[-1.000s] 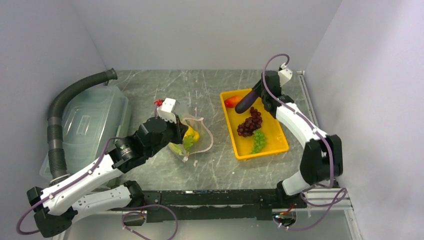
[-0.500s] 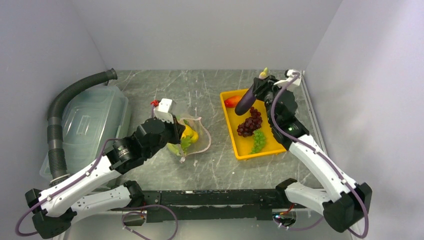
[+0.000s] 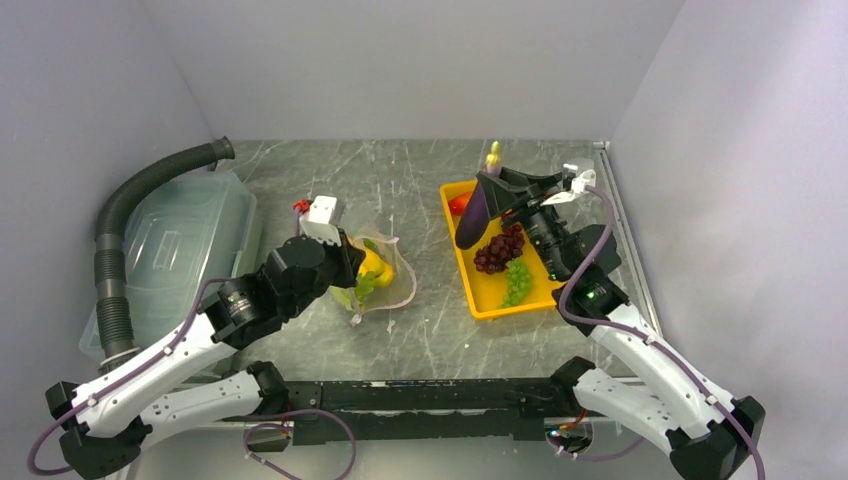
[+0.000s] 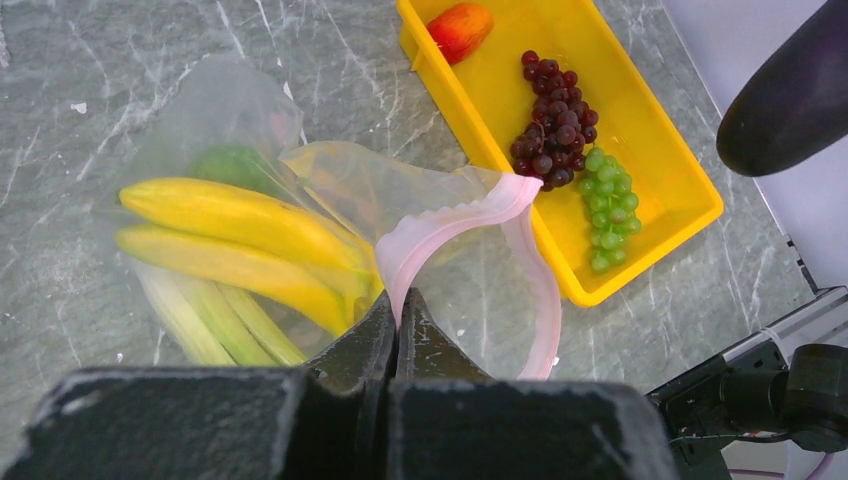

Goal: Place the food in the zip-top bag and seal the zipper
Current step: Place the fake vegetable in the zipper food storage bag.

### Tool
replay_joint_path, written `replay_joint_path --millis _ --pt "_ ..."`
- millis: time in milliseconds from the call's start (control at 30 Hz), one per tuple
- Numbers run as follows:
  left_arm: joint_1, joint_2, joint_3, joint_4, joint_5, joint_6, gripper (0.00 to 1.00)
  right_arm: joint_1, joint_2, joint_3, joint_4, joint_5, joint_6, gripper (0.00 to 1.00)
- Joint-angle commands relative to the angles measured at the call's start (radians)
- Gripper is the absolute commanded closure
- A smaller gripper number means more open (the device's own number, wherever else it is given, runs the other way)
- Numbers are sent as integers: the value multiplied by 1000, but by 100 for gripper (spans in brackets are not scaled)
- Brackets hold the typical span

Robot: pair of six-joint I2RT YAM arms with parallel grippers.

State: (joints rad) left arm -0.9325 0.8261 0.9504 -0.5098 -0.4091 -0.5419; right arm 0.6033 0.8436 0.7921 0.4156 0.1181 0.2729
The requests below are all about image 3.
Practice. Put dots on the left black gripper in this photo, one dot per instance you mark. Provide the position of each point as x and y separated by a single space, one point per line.
349 260

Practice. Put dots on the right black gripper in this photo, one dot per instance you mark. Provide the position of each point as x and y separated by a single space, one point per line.
499 194

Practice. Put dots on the celery stalk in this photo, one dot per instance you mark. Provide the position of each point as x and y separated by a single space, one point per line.
354 299

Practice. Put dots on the dark purple eggplant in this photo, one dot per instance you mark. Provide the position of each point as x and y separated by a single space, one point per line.
475 218

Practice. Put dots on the red mango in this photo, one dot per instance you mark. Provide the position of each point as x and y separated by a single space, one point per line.
458 204

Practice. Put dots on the yellow banana bunch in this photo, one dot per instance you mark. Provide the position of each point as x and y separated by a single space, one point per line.
376 270

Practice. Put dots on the clear zip top bag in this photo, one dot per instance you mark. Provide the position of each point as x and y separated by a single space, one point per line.
404 286

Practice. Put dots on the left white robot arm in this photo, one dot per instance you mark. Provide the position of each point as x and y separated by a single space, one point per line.
106 423

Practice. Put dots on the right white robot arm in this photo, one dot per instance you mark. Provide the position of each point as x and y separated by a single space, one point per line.
704 430

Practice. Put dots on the purple grape bunch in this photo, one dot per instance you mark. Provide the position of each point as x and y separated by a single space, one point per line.
501 249

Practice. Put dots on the green grape bunch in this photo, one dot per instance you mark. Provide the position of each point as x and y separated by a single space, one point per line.
519 283

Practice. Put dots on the yellow plastic tray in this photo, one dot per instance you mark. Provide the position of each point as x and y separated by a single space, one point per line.
485 293

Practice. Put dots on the clear plastic storage box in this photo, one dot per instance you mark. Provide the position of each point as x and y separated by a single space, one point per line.
196 227

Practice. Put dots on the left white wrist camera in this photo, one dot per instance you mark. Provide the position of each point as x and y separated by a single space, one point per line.
319 219

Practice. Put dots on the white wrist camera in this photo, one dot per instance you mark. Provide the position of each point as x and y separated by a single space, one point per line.
319 219
576 181

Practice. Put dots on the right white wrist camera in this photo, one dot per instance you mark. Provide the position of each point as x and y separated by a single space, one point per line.
576 181

